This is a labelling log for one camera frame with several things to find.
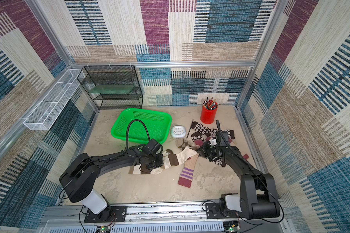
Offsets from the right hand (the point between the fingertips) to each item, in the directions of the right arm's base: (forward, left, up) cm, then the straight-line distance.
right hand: (196, 151), depth 86 cm
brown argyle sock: (+10, +8, -8) cm, 15 cm away
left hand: (-5, +19, -5) cm, 20 cm away
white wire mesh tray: (+5, +75, +26) cm, 80 cm away
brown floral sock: (+21, -9, -8) cm, 24 cm away
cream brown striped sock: (-10, +32, -1) cm, 34 cm away
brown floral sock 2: (-8, -10, +5) cm, 14 cm away
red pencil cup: (+30, -11, 0) cm, 32 cm away
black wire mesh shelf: (+48, +54, +21) cm, 75 cm away
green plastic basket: (+25, +25, -7) cm, 36 cm away
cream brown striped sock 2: (-2, +16, -6) cm, 17 cm away
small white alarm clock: (+18, +11, -6) cm, 22 cm away
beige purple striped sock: (-12, +6, -8) cm, 16 cm away
